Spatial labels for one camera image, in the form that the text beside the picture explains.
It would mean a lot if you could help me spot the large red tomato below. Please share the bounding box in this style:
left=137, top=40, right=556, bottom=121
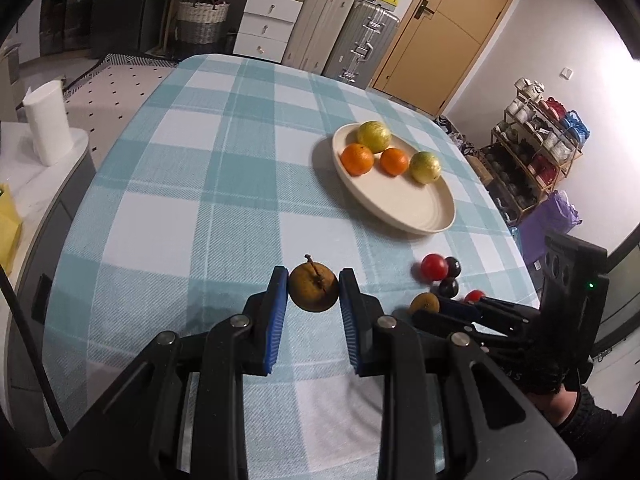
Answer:
left=420, top=254, right=447, bottom=282

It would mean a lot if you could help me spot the woven laundry basket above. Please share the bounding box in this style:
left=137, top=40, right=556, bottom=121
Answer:
left=176, top=0, right=231, bottom=45

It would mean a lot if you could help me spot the orange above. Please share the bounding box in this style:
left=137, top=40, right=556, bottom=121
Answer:
left=380, top=147, right=409, bottom=177
left=340, top=143, right=375, bottom=177

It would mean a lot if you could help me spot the wooden shoe rack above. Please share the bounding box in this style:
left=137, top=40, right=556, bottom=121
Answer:
left=482, top=77, right=591, bottom=216

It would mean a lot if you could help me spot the brown round fruit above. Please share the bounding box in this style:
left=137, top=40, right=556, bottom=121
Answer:
left=288, top=255, right=341, bottom=313
left=410, top=292, right=441, bottom=316

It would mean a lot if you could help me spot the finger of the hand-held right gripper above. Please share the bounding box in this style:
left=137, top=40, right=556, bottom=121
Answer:
left=477, top=296, right=541, bottom=326
left=413, top=299, right=532, bottom=346

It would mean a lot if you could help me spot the person's right forearm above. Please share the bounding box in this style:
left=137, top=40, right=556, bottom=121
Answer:
left=527, top=387, right=640, bottom=480

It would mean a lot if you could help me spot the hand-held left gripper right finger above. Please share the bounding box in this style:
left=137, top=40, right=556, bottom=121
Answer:
left=339, top=268, right=581, bottom=480

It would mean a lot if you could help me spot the cream round plate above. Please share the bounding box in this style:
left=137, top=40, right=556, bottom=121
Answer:
left=331, top=122, right=457, bottom=235

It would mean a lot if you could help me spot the blue white checked tablecloth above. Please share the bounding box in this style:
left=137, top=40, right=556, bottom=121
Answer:
left=42, top=54, right=576, bottom=480

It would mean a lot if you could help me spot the purple bag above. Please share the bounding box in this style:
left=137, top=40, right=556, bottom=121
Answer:
left=517, top=190, right=583, bottom=271

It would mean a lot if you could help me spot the black cable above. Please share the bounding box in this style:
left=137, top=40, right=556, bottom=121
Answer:
left=0, top=265, right=71, bottom=441

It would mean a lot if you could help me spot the white drawer dresser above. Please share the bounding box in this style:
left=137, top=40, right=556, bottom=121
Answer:
left=160, top=0, right=306, bottom=58

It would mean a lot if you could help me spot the white side cabinet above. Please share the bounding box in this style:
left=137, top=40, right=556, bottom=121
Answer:
left=0, top=120, right=96, bottom=401

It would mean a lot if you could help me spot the pile of shoes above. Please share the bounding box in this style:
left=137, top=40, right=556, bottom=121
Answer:
left=435, top=115, right=476, bottom=156

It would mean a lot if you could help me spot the yellow plastic bag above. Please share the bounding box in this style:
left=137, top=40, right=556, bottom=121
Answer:
left=0, top=182, right=23, bottom=276

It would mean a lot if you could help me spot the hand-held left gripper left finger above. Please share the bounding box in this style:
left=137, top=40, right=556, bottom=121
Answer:
left=50, top=266, right=290, bottom=480

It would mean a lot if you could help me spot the wooden door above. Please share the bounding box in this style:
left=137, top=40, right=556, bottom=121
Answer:
left=370, top=0, right=525, bottom=117

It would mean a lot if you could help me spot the dark grey refrigerator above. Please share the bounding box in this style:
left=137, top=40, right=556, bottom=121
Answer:
left=95, top=0, right=166, bottom=56

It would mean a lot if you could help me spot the yellow-green guava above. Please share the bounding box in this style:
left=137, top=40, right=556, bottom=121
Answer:
left=356, top=120, right=392, bottom=154
left=409, top=151, right=442, bottom=184

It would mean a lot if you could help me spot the person's right hand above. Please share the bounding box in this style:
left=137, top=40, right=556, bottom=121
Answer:
left=492, top=339, right=582, bottom=397

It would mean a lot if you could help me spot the beige suitcase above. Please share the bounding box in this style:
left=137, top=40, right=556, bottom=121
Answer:
left=282, top=0, right=357, bottom=72

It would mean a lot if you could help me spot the silver suitcase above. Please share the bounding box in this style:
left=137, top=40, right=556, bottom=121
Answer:
left=322, top=0, right=401, bottom=86

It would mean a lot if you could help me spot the white paper towel roll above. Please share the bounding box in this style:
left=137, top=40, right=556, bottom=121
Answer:
left=22, top=81, right=72, bottom=167

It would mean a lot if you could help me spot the dotted floor rug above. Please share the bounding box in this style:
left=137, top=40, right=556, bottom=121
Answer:
left=60, top=55, right=178, bottom=126

